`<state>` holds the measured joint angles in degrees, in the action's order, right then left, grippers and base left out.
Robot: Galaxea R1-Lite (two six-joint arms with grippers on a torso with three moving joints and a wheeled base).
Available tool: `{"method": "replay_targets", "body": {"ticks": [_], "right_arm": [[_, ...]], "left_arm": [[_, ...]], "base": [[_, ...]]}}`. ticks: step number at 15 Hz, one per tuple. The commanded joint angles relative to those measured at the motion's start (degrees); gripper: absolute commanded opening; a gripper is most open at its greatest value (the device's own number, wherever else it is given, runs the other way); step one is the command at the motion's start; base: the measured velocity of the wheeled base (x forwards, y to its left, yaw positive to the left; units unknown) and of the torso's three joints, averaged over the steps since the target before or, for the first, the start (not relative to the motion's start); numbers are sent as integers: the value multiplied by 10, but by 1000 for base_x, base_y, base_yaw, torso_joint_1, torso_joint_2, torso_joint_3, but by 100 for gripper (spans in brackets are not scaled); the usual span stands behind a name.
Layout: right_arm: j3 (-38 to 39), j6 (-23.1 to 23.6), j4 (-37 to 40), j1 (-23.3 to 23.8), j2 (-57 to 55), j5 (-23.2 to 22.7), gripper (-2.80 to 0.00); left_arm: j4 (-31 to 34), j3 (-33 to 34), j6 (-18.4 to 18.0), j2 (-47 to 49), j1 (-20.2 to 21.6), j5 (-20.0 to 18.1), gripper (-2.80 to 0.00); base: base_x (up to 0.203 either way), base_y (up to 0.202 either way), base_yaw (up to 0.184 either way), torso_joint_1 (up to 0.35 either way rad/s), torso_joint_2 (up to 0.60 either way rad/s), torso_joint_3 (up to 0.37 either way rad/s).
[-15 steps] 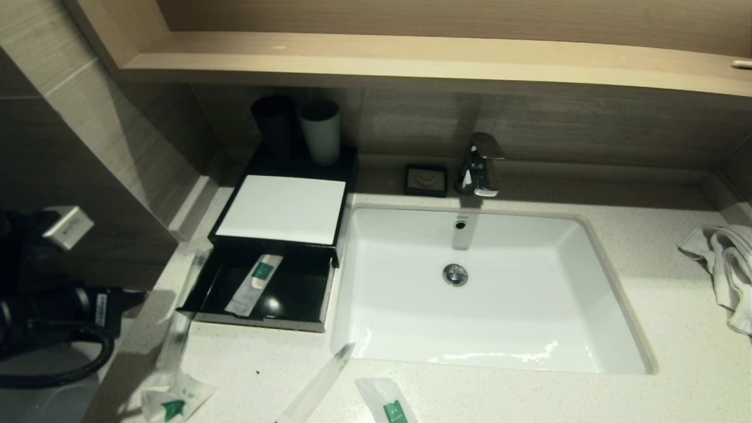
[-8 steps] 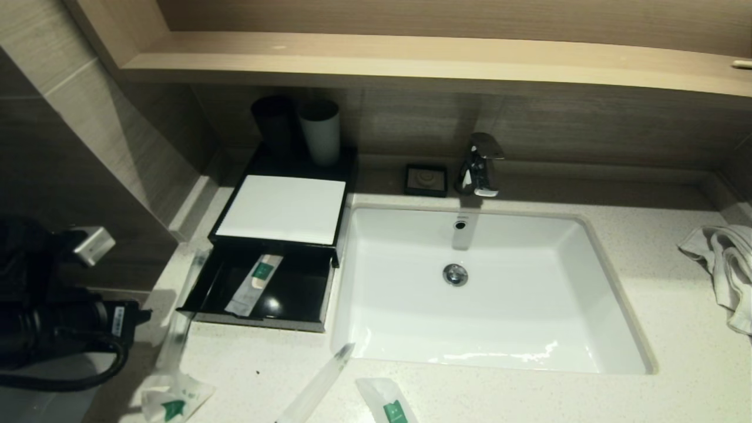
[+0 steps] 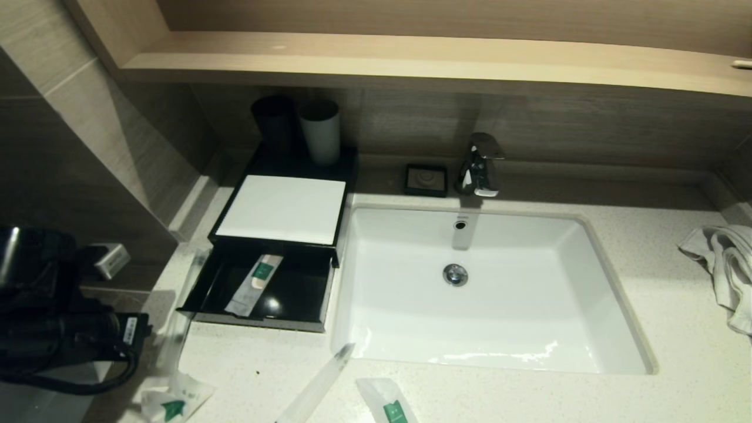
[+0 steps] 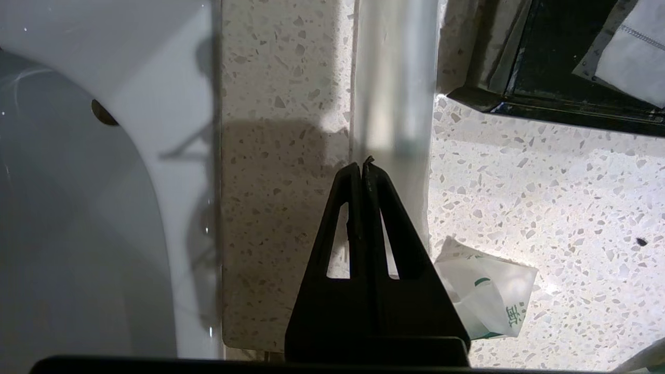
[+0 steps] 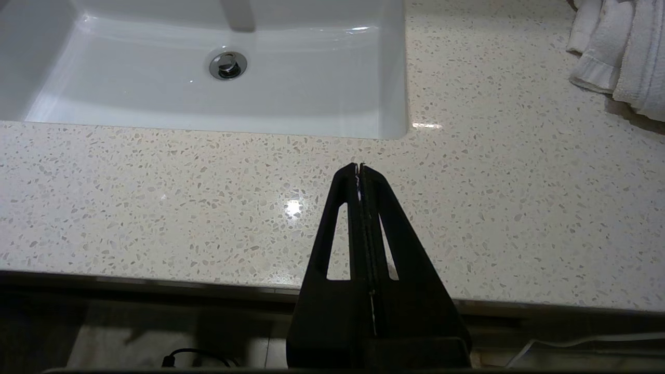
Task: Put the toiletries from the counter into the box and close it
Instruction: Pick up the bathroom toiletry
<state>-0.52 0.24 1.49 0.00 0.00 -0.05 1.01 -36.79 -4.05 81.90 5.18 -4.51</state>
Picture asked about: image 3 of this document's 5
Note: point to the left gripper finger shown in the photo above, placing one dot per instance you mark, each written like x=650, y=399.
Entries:
x=151, y=346
x=154, y=330

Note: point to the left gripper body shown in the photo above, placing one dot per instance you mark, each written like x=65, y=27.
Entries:
x=132, y=332

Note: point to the long clear toothbrush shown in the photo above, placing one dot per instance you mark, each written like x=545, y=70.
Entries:
x=176, y=341

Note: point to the white sachet with green print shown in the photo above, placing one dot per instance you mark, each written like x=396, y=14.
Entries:
x=176, y=405

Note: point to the black amenity box with drawer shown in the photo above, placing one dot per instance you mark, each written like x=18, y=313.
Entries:
x=299, y=288

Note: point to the black tapered cup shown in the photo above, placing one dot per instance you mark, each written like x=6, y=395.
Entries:
x=273, y=126

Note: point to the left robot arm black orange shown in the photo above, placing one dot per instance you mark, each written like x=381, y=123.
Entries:
x=41, y=317

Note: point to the grey sachet with green label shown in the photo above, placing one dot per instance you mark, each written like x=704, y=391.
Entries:
x=255, y=282

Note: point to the white card sheet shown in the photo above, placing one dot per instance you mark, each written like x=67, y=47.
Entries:
x=282, y=208

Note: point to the white packet with green label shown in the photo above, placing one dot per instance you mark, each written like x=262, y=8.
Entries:
x=385, y=399

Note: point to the grey cup with dark rim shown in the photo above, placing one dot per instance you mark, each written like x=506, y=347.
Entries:
x=322, y=141

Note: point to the black square soap dish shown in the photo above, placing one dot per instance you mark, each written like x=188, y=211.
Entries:
x=407, y=183

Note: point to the chrome drain stopper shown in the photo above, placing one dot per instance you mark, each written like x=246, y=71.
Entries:
x=455, y=275

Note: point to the round grey soap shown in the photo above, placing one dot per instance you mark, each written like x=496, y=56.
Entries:
x=426, y=178

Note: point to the white ceramic sink basin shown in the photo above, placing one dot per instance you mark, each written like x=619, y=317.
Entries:
x=499, y=317

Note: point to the chrome faucet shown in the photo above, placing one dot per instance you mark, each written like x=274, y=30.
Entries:
x=479, y=158

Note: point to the light wooden shelf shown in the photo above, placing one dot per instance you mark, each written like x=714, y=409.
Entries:
x=411, y=59

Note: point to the white crumpled towel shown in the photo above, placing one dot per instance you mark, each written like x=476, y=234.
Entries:
x=728, y=264

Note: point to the small white item on shelf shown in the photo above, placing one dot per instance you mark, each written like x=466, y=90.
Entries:
x=741, y=63

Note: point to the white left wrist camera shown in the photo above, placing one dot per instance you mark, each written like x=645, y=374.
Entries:
x=111, y=259

